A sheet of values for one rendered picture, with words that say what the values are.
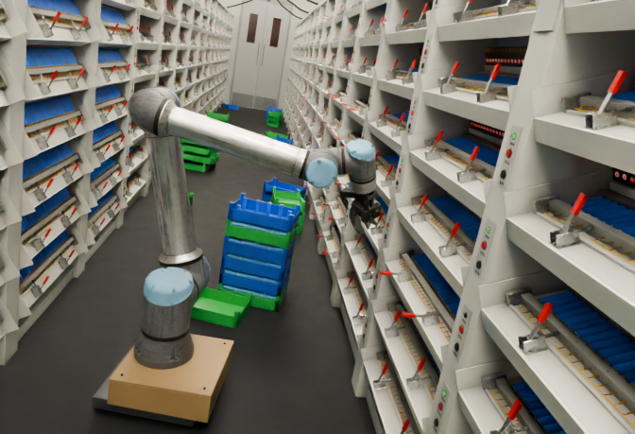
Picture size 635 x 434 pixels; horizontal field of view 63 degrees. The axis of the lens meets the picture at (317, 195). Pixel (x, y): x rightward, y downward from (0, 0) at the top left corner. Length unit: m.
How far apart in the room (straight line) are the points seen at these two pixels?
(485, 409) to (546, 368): 0.24
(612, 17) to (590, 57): 0.15
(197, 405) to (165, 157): 0.77
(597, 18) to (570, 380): 0.57
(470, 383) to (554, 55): 0.68
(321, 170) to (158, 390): 0.82
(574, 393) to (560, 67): 0.55
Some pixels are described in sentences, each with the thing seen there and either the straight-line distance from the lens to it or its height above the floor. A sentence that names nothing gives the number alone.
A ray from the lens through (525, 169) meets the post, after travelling 1.05.
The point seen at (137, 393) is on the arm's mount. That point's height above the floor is 0.12.
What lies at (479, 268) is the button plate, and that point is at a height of 0.80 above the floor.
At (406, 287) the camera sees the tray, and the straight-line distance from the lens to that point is 1.61.
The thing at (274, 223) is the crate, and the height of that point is 0.43.
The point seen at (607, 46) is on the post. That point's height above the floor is 1.27.
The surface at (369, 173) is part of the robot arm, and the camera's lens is 1.67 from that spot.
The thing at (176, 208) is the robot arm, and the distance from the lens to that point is 1.77.
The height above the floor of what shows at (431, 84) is 1.15.
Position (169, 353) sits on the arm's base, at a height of 0.20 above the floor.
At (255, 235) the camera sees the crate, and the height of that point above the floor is 0.35.
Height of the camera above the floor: 1.16
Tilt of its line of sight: 14 degrees down
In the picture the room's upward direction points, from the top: 10 degrees clockwise
